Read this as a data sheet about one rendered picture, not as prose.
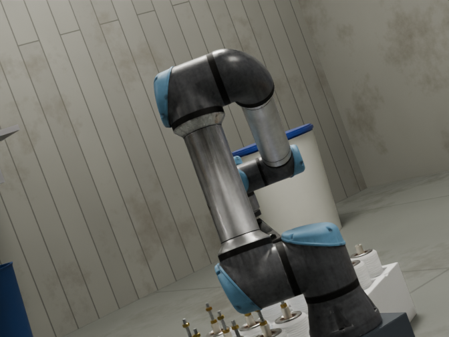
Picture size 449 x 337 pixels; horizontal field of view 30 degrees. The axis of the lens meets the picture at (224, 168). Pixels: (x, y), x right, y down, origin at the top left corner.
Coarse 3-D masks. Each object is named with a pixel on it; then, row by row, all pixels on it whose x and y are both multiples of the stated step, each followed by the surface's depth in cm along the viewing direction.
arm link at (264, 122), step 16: (224, 64) 172; (240, 64) 173; (256, 64) 176; (224, 80) 172; (240, 80) 173; (256, 80) 176; (272, 80) 181; (240, 96) 176; (256, 96) 178; (272, 96) 182; (256, 112) 185; (272, 112) 187; (256, 128) 190; (272, 128) 191; (272, 144) 196; (288, 144) 201; (256, 160) 208; (272, 160) 201; (288, 160) 204; (272, 176) 207; (288, 176) 208
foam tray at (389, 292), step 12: (396, 264) 268; (384, 276) 257; (396, 276) 265; (372, 288) 248; (384, 288) 254; (396, 288) 262; (372, 300) 245; (384, 300) 252; (396, 300) 259; (408, 300) 267; (384, 312) 249; (408, 312) 265
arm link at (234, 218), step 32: (192, 64) 175; (160, 96) 173; (192, 96) 172; (224, 96) 174; (192, 128) 173; (192, 160) 175; (224, 160) 172; (224, 192) 171; (224, 224) 170; (256, 224) 172; (224, 256) 169; (256, 256) 167; (224, 288) 167; (256, 288) 166; (288, 288) 167
